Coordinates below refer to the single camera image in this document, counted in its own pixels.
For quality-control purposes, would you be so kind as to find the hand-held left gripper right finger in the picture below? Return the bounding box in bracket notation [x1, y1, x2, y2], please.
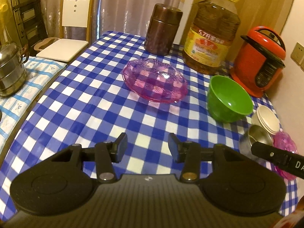
[168, 133, 240, 183]

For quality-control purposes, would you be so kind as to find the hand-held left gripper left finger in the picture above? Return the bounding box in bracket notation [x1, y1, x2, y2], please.
[51, 132, 129, 184]

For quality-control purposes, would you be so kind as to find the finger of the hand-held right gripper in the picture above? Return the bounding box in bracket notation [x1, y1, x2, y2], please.
[251, 142, 289, 169]

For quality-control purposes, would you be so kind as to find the stainless steel bowl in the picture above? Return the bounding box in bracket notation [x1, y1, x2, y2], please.
[239, 125, 274, 165]

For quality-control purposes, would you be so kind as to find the green plastic bowl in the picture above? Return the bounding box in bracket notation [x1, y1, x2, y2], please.
[207, 75, 254, 123]

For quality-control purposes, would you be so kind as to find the blue white checked tablecloth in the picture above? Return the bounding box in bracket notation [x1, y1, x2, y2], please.
[0, 30, 300, 222]

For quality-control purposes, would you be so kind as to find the red electric pressure cooker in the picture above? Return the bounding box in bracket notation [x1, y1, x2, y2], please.
[230, 26, 286, 98]

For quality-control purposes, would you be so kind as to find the blue patterned white cloth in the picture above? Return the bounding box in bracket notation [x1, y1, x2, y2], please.
[0, 56, 68, 158]

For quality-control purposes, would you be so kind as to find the large cooking oil bottle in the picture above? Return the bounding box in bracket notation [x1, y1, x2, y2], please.
[182, 0, 244, 75]

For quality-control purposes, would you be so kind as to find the brown cylindrical canister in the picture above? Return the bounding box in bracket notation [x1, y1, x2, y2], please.
[144, 3, 184, 55]

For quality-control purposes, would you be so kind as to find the brown wooden stool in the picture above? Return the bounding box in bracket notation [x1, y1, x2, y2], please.
[33, 37, 61, 56]

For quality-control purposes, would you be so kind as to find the stainless steel steamer pot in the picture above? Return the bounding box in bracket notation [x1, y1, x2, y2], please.
[0, 43, 29, 97]

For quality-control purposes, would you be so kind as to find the white wooden chair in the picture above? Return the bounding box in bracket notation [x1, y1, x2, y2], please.
[36, 0, 95, 63]

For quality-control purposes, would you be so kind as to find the shiny beige curtain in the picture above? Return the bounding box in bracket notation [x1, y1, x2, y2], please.
[38, 0, 197, 46]

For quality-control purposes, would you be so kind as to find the dark folding rack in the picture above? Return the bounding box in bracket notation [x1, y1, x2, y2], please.
[9, 0, 48, 51]

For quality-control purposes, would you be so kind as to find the yellow plastic item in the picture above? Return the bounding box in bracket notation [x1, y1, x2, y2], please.
[0, 0, 10, 42]

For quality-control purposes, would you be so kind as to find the beige wall socket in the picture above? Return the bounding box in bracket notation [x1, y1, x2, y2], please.
[291, 42, 304, 65]

